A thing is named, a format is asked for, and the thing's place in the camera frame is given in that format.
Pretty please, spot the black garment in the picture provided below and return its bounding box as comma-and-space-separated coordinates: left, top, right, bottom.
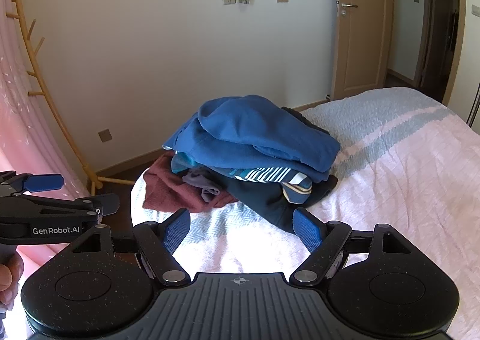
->
229, 173, 339, 234

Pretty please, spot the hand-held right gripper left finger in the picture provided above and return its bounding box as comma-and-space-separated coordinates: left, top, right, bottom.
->
67, 208, 193, 286

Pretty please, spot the grey garment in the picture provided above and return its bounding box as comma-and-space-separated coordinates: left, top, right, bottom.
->
182, 169, 229, 209

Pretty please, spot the blue garment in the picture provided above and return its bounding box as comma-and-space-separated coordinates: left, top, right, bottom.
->
162, 94, 341, 173

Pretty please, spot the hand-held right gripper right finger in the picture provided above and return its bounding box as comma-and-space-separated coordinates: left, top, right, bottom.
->
289, 207, 415, 287

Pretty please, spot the wooden coat rack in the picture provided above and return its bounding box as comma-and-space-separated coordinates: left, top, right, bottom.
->
5, 0, 136, 191

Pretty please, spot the metal door handle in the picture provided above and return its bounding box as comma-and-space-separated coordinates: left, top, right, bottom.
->
336, 0, 359, 18

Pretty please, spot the maroon garment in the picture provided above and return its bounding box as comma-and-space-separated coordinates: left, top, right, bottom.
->
142, 154, 241, 215

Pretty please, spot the pink curtain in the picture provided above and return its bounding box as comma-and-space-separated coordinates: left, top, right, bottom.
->
0, 0, 99, 269

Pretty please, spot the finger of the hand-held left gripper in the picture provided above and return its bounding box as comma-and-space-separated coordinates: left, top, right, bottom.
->
0, 171, 64, 198
0, 193, 121, 218

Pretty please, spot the light wooden door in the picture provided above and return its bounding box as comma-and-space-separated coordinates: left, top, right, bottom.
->
330, 0, 394, 101

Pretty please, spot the person's left hand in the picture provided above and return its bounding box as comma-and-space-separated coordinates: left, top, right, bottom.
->
0, 255, 25, 305

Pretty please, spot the teal striped garment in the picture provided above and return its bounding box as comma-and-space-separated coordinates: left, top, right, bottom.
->
170, 150, 314, 207

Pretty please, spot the black cable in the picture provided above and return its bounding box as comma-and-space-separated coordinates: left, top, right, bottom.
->
467, 85, 480, 127

